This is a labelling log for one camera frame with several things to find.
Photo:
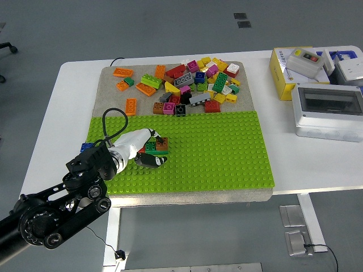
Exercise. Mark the small orange brick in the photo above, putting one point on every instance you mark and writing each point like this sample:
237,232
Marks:
122,85

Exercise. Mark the orange flat long brick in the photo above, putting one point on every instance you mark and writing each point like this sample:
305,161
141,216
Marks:
145,89
160,71
122,72
130,106

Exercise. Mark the dark green long brick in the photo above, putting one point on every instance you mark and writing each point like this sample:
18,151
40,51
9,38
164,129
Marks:
220,82

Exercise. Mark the black and blue plug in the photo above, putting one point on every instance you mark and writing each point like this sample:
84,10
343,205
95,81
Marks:
120,255

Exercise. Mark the grey-brown mat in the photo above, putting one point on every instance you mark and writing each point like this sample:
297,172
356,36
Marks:
113,96

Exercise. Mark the long grey metal plate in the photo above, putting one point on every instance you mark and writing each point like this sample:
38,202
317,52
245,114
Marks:
193,267

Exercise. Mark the white enclosure with clear lid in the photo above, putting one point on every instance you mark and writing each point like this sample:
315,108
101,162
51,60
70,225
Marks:
320,124

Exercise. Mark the grey long narrow brick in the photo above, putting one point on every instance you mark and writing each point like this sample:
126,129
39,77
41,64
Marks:
200,99

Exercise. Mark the brown square brick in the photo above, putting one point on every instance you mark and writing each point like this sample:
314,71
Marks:
163,145
158,108

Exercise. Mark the black office chair base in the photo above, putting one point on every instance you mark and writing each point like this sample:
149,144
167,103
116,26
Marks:
11,48

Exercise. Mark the blue square brick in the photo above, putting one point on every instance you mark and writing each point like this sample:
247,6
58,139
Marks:
199,76
85,147

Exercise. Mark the small green brick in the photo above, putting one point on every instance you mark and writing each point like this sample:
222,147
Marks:
129,82
234,88

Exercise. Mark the white switch panel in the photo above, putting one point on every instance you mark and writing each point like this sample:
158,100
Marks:
329,62

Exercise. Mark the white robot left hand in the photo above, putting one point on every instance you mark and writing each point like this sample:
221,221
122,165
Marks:
131,141

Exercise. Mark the green flat long brick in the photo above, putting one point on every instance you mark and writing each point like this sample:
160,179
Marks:
150,146

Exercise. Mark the lime green long brick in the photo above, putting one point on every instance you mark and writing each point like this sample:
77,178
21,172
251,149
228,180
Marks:
151,80

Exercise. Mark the magenta square brick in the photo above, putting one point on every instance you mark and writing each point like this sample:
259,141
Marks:
184,89
168,108
212,70
192,65

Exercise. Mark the dark grey small brick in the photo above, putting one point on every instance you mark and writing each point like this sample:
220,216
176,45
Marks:
165,97

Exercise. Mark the red brick with white top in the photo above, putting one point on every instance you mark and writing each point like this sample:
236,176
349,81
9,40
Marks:
232,68

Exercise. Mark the small yellow brick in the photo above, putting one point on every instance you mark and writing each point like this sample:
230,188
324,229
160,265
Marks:
200,64
210,93

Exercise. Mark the black square brick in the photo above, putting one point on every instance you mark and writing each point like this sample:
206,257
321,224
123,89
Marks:
180,110

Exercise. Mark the red square brick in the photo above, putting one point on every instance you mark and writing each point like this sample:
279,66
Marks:
174,99
211,106

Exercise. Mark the grey brick with holes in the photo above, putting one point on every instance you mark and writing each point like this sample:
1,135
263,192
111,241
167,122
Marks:
183,79

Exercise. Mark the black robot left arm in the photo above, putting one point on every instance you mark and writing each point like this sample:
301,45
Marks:
39,226

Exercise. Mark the grey push-button switch box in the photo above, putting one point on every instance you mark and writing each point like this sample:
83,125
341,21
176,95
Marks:
297,65

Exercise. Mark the yellow curved brick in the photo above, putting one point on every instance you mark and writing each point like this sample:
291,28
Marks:
172,88

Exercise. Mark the yellow cardboard box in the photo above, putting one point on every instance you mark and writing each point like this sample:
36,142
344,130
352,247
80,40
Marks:
279,73

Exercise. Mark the white table leg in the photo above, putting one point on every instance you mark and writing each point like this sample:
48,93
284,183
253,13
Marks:
310,221
112,235

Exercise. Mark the dark floor cover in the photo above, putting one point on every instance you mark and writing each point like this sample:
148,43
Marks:
240,15
244,24

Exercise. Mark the silver floor plate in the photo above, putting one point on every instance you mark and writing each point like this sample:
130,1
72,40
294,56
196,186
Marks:
292,215
296,242

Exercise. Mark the lime green studded baseplate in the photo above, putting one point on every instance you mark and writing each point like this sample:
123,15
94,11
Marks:
198,156

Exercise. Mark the white wall socket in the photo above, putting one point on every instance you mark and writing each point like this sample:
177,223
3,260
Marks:
351,71

